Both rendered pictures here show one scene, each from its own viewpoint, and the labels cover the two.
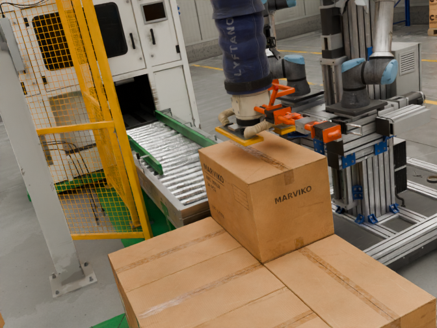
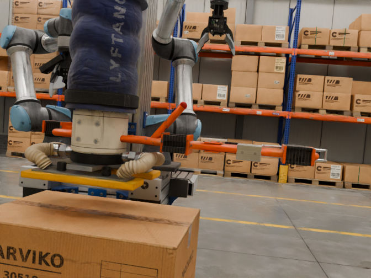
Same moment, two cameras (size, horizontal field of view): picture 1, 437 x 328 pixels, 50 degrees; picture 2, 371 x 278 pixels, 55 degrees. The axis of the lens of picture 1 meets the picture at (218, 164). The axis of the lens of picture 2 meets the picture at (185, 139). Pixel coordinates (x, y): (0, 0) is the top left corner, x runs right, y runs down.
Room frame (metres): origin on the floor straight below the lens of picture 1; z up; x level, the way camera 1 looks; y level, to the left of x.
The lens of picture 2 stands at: (1.37, 0.62, 1.25)
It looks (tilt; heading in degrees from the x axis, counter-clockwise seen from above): 3 degrees down; 300
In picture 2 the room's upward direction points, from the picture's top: 4 degrees clockwise
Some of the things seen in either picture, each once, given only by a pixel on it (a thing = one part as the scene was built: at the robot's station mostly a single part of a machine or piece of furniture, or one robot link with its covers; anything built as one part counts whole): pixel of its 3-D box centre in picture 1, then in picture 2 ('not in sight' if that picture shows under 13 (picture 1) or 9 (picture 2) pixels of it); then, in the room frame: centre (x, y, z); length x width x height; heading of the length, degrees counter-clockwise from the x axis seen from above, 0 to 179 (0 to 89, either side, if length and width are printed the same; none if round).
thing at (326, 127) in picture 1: (325, 131); (297, 154); (1.59, -0.40, 1.18); 0.08 x 0.07 x 0.05; 20
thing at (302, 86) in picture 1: (297, 84); (56, 143); (2.78, -0.56, 1.09); 0.15 x 0.15 x 0.10
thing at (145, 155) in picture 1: (129, 144); not in sight; (3.83, 0.72, 0.60); 1.60 x 0.10 x 0.09; 21
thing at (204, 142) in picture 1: (186, 127); not in sight; (4.02, 0.22, 0.60); 1.60 x 0.10 x 0.09; 21
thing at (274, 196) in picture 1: (262, 189); (92, 274); (2.14, -0.19, 0.74); 0.60 x 0.40 x 0.40; 20
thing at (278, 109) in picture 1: (278, 114); (176, 143); (1.93, -0.29, 1.18); 0.10 x 0.08 x 0.06; 110
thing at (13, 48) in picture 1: (12, 43); not in sight; (2.87, 1.05, 1.62); 0.20 x 0.05 x 0.30; 21
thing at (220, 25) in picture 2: not in sight; (218, 19); (2.01, -0.66, 1.66); 0.09 x 0.08 x 0.12; 114
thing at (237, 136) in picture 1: (237, 131); (83, 172); (2.13, -0.12, 1.08); 0.34 x 0.10 x 0.05; 20
